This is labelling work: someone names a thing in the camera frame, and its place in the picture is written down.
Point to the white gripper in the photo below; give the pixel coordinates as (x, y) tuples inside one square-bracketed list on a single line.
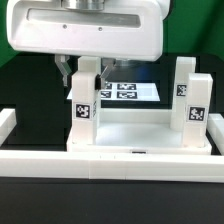
[(120, 29)]

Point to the white desk top tray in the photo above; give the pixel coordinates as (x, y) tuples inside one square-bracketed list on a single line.
[(137, 131)]

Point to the fiducial marker sheet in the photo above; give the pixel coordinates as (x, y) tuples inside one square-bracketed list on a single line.
[(130, 92)]

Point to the white left fence block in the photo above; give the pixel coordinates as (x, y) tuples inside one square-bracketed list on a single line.
[(7, 123)]

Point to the white fence block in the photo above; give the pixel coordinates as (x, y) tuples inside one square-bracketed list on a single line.
[(216, 129), (7, 123)]

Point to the white front fence bar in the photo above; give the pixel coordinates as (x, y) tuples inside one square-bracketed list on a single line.
[(50, 164)]

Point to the white right fence block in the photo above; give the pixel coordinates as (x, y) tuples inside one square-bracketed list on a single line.
[(216, 129)]

